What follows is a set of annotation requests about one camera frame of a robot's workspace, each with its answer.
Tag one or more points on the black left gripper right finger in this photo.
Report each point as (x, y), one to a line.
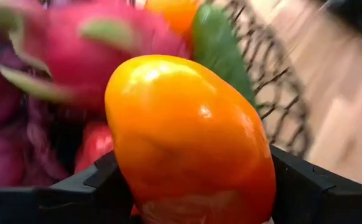
(318, 202)

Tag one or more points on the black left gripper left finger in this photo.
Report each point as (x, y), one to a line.
(59, 205)

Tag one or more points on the shiny red fruit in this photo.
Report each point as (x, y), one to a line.
(95, 146)

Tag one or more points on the purple onion braid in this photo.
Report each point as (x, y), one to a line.
(0, 155)

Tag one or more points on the orange bell pepper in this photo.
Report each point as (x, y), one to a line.
(184, 140)

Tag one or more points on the pink dragon fruit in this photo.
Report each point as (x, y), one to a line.
(81, 56)

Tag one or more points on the round orange fruit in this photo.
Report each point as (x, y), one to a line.
(174, 14)

